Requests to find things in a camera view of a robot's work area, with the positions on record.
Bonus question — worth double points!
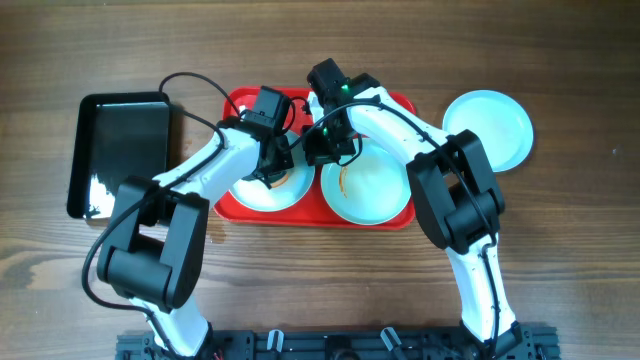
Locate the right black cable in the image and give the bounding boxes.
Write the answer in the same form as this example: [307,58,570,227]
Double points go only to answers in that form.
[284,99,503,351]

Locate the orange green scrub sponge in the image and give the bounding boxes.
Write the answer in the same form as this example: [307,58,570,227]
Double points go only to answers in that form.
[270,172,289,188]

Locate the light blue top plate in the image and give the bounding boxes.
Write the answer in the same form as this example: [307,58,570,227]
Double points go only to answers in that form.
[230,146,315,212]

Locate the left black cable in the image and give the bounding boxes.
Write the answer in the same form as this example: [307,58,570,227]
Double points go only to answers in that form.
[81,71,314,357]

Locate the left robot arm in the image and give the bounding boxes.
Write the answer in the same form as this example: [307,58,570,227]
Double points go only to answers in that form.
[85,87,293,359]

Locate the red plastic serving tray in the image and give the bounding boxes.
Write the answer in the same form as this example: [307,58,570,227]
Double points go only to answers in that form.
[214,86,417,230]

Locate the light blue plate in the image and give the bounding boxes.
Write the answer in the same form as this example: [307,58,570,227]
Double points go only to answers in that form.
[442,90,534,172]
[230,146,315,212]
[320,138,410,226]

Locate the black rectangular tray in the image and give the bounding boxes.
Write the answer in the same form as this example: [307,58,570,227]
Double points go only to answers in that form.
[66,92,171,219]

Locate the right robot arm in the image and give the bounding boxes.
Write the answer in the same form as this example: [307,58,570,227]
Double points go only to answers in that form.
[301,58,516,347]

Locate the black cable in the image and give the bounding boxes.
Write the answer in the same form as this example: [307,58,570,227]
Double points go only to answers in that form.
[81,71,314,357]
[284,99,503,351]

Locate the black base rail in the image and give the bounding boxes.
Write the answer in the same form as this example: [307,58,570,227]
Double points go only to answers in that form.
[115,325,559,360]

